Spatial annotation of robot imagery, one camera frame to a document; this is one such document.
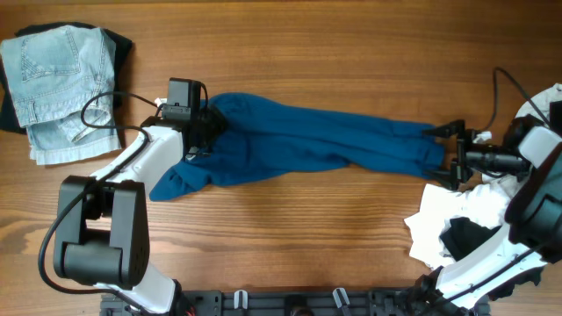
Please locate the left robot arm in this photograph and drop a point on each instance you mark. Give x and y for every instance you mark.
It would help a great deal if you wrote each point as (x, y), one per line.
(100, 236)

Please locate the folded black garment under jeans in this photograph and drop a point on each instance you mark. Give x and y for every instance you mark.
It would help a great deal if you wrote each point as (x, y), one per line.
(9, 122)

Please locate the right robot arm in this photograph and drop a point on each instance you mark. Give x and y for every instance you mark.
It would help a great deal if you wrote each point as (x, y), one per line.
(530, 237)

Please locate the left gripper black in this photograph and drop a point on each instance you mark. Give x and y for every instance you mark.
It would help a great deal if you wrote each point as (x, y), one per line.
(214, 123)

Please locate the blue polo shirt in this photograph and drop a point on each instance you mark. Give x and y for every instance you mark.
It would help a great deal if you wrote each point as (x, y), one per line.
(265, 139)

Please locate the folded light blue jeans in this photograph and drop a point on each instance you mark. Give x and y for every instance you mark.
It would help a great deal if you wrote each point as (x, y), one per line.
(60, 83)

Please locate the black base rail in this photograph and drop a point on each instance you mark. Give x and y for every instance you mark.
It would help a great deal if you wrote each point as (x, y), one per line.
(338, 302)

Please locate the black garment at right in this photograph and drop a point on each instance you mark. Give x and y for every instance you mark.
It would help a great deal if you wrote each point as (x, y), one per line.
(465, 237)

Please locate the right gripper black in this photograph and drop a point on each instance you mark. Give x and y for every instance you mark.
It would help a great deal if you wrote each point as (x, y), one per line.
(457, 175)

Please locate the white t-shirt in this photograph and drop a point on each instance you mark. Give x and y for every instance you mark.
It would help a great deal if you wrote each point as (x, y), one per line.
(484, 206)

